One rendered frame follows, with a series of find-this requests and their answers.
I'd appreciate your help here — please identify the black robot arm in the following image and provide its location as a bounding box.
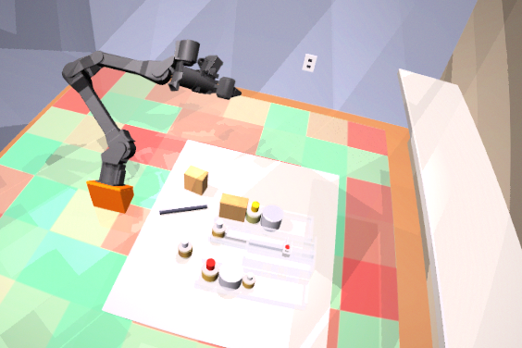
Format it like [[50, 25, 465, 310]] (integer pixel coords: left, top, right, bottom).
[[62, 39, 223, 187]]

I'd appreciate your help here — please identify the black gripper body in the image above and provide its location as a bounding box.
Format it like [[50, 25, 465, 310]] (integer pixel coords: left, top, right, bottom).
[[190, 70, 235, 100]]

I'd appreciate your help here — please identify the grey thin bar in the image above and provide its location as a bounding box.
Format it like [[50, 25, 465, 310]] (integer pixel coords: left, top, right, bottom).
[[159, 205, 208, 215]]

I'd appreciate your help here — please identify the small white jar with yellow lid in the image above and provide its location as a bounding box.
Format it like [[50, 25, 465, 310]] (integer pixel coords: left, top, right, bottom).
[[245, 202, 262, 225]]

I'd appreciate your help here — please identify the small white jar with red cap and gold label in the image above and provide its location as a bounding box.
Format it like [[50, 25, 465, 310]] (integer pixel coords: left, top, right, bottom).
[[201, 258, 219, 284]]

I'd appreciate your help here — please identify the grey cylinder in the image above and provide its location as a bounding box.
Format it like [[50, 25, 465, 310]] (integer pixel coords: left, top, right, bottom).
[[218, 261, 244, 290], [260, 205, 284, 230]]

